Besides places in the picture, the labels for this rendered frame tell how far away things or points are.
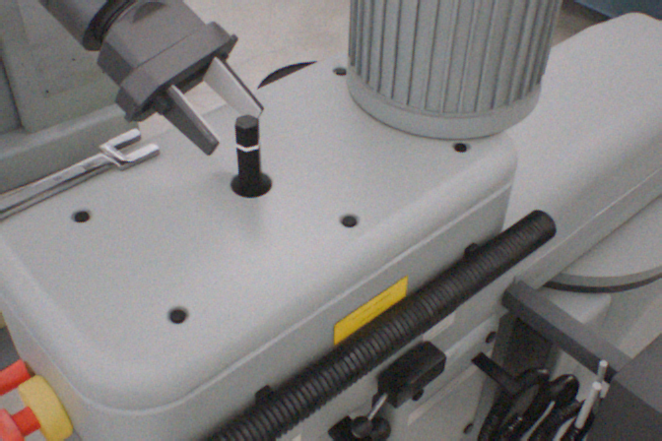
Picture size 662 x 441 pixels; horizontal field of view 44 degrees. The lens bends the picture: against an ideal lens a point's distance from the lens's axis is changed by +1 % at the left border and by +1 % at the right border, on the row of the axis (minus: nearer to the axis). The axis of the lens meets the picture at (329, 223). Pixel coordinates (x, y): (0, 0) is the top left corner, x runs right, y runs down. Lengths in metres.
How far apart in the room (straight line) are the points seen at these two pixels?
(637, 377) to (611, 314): 0.39
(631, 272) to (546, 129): 0.25
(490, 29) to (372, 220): 0.19
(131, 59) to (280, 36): 3.99
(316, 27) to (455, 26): 4.05
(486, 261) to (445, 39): 0.21
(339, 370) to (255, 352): 0.09
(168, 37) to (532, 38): 0.32
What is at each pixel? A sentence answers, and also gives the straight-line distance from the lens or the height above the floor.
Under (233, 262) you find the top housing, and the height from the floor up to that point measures 1.89.
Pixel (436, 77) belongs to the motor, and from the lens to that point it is 0.75.
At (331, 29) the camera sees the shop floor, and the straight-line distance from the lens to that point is 4.74.
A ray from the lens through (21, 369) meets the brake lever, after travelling 0.86.
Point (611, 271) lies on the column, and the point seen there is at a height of 1.56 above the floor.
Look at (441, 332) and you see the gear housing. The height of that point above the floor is 1.67.
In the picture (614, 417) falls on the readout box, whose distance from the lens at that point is 0.87.
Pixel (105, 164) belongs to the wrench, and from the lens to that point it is 0.76.
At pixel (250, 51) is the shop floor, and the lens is 4.54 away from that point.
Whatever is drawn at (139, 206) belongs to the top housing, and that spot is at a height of 1.89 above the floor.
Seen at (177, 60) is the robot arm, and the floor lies 2.00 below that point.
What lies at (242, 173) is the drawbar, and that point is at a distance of 0.71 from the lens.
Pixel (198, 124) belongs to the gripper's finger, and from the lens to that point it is 0.68.
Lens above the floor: 2.36
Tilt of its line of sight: 43 degrees down
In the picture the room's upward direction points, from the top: 2 degrees clockwise
